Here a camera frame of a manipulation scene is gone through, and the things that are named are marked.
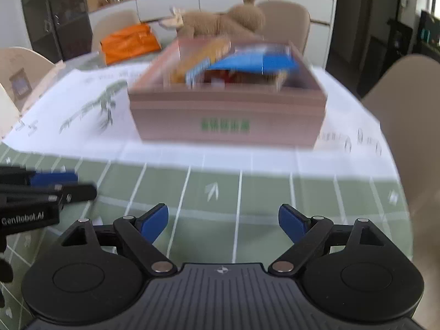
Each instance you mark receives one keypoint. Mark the person's left hand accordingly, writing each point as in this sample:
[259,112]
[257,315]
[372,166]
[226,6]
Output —
[4,271]

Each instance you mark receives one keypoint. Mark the beige chair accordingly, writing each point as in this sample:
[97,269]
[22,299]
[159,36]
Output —
[288,20]
[113,24]
[412,110]
[34,62]

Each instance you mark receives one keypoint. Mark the dark blue snack packet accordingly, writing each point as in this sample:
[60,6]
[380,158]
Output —
[254,63]

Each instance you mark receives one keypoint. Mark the light blue snack packet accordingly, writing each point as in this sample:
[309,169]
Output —
[197,72]

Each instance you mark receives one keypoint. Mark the dark glass door cabinet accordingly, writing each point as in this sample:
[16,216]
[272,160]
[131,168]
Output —
[58,17]

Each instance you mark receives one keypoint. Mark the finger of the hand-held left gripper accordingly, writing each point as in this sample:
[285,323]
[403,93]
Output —
[82,192]
[51,178]

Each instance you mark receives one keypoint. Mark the brown plush toy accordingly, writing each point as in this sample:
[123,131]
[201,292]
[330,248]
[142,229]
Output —
[206,24]

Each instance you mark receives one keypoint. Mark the orange paper bag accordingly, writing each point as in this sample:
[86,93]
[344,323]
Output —
[130,44]

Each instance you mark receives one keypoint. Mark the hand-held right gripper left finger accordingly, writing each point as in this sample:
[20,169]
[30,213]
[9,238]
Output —
[153,223]

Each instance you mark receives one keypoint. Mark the white dinosaur print sheet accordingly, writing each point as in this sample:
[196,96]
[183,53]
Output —
[51,137]

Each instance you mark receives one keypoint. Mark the pink gift box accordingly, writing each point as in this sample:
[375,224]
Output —
[172,120]

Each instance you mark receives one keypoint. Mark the green checkered tablecloth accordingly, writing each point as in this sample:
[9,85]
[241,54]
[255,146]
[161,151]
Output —
[257,206]

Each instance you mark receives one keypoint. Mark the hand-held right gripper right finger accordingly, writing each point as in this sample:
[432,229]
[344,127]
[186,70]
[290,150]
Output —
[292,223]

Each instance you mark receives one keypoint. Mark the long biscuit roll packet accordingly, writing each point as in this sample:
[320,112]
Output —
[206,55]

